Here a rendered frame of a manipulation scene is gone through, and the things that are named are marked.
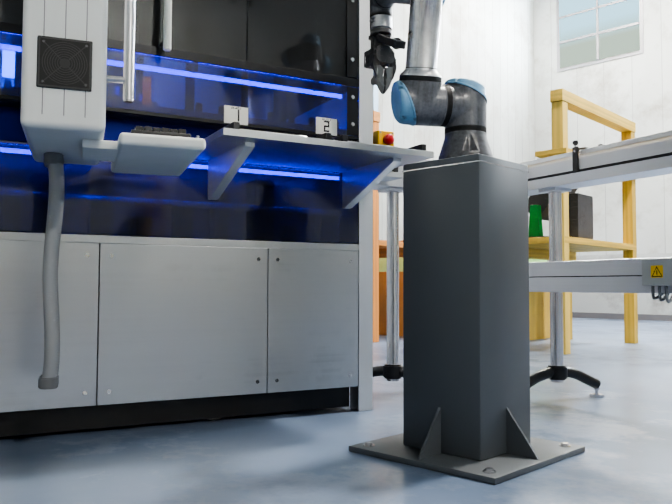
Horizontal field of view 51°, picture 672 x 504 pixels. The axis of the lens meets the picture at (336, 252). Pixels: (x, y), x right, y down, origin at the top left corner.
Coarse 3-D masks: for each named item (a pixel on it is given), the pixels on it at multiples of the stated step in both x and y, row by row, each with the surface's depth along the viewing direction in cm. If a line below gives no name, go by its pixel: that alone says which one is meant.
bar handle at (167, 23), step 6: (168, 0) 219; (168, 6) 218; (168, 12) 218; (168, 18) 218; (168, 24) 218; (168, 30) 218; (168, 36) 218; (162, 42) 222; (168, 42) 218; (168, 48) 218
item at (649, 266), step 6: (654, 258) 231; (660, 258) 229; (666, 258) 226; (642, 264) 234; (648, 264) 232; (654, 264) 230; (660, 264) 228; (666, 264) 226; (642, 270) 234; (648, 270) 232; (654, 270) 230; (660, 270) 228; (666, 270) 226; (642, 276) 234; (648, 276) 232; (654, 276) 230; (660, 276) 228; (666, 276) 226; (642, 282) 234; (648, 282) 232; (654, 282) 230; (660, 282) 228; (666, 282) 226
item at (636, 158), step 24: (576, 144) 264; (600, 144) 270; (624, 144) 248; (648, 144) 237; (528, 168) 287; (552, 168) 275; (576, 168) 263; (600, 168) 254; (624, 168) 245; (648, 168) 236; (528, 192) 292
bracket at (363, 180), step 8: (384, 160) 228; (392, 160) 224; (400, 160) 225; (360, 168) 242; (368, 168) 237; (376, 168) 232; (384, 168) 228; (392, 168) 228; (344, 176) 252; (352, 176) 247; (360, 176) 242; (368, 176) 237; (376, 176) 232; (384, 176) 233; (344, 184) 252; (352, 184) 247; (360, 184) 242; (368, 184) 237; (376, 184) 237; (344, 192) 252; (352, 192) 246; (360, 192) 242; (368, 192) 242; (344, 200) 251; (352, 200) 246
